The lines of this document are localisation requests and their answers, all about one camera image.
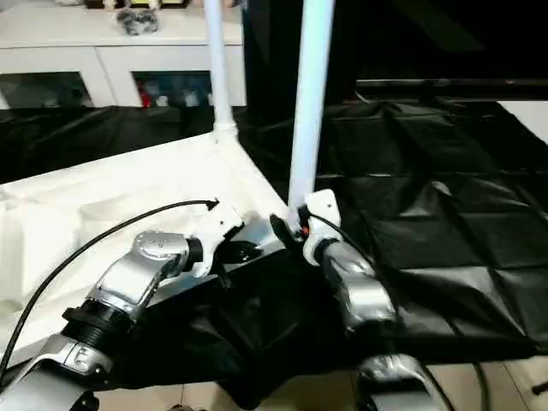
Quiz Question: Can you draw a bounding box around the white plastic table leg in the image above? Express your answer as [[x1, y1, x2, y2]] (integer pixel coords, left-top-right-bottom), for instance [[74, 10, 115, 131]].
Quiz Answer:
[[204, 0, 239, 145], [287, 0, 337, 223]]

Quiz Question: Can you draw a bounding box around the white plastic table top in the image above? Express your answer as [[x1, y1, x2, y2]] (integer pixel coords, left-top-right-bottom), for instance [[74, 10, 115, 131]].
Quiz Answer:
[[0, 128, 301, 369]]

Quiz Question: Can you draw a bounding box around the black plastic mat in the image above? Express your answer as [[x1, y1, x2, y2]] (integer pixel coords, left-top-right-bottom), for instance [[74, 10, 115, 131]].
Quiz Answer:
[[0, 100, 548, 408]]

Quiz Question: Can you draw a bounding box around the black fabric case gold label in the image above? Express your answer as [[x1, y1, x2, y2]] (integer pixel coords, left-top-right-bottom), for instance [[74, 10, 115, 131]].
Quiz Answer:
[[243, 0, 548, 104]]

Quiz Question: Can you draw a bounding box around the white cabinet with glass doors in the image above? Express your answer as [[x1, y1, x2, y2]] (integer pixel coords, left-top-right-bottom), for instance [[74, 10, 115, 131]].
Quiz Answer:
[[0, 0, 248, 108]]

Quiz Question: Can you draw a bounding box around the clear bag of black parts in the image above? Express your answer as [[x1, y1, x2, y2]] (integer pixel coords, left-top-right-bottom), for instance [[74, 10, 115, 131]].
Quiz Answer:
[[116, 10, 160, 38]]

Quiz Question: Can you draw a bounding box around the white flat board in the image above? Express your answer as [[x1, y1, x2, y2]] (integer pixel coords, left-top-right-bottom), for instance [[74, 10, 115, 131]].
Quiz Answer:
[[498, 100, 548, 145]]

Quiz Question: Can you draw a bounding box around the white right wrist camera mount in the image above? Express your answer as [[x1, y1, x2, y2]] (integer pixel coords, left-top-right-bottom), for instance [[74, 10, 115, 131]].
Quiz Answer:
[[301, 188, 342, 265]]

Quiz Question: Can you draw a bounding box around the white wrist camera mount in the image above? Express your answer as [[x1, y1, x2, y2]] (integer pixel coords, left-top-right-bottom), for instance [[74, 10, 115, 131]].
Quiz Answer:
[[301, 188, 342, 265], [190, 199, 246, 277]]

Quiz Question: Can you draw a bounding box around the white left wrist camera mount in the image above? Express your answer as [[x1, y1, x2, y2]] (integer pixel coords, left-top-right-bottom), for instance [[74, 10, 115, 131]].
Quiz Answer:
[[190, 199, 246, 277]]

